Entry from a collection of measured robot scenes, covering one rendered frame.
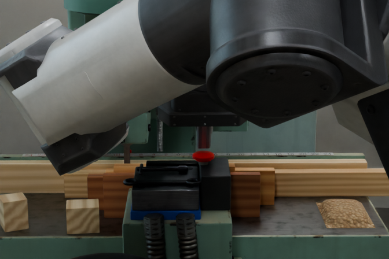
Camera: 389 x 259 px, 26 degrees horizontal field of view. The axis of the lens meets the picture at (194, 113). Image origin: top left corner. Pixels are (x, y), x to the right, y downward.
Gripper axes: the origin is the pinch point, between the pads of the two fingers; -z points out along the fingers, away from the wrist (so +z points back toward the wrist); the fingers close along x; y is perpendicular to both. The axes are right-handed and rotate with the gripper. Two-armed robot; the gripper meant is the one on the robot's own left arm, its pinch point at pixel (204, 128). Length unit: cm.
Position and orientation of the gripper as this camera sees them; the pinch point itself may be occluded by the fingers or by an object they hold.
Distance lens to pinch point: 112.7
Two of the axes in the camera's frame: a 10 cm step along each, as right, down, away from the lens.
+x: 10.0, -0.1, 0.1
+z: 0.1, -7.1, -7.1
